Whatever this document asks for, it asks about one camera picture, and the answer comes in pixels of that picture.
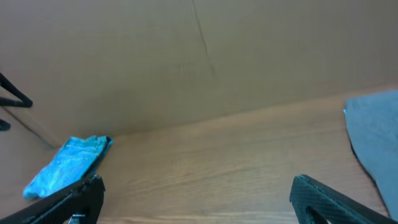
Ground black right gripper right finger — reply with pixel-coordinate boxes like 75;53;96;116
289;175;397;224

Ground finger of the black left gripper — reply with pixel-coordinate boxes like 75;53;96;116
0;120;11;131
1;74;33;108

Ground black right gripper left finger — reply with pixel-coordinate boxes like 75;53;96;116
1;174;105;224

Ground light blue denim jeans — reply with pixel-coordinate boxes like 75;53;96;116
23;136;114;200

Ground grey folded trousers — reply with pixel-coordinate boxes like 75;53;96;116
343;90;397;220

